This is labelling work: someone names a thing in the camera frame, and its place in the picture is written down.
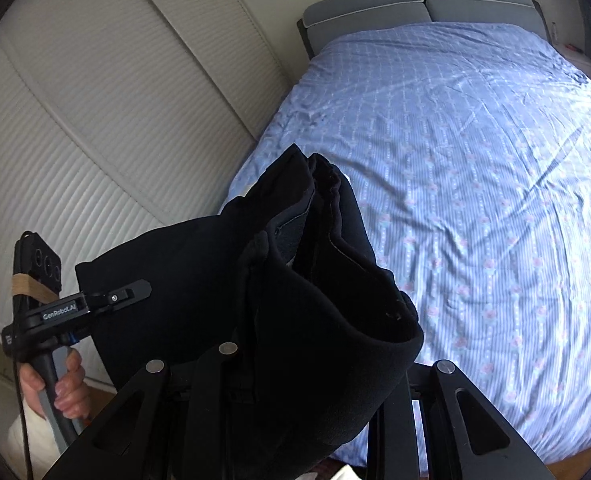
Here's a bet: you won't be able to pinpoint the person's left hand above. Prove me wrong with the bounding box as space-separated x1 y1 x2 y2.
20 347 92 421

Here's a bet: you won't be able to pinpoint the white nightstand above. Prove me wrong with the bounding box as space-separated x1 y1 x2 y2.
550 22 591 83

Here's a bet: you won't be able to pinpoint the black pants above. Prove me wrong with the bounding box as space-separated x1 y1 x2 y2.
74 144 425 480

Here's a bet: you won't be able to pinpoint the bed with blue patterned sheet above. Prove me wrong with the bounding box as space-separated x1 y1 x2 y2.
216 22 591 467

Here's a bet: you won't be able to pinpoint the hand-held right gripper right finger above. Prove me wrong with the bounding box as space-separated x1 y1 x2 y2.
365 360 556 480

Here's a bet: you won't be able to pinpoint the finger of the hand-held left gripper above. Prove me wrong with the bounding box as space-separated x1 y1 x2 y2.
83 281 152 312

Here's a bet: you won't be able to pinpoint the black cable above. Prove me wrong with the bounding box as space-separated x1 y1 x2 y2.
13 357 35 480

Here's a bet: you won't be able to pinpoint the grey padded headboard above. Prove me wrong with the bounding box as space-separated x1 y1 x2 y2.
295 0 549 61

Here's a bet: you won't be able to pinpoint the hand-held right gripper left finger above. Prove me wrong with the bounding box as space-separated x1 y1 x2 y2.
43 342 241 480

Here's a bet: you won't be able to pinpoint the white louvered wardrobe doors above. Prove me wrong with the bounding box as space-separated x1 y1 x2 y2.
0 0 296 393

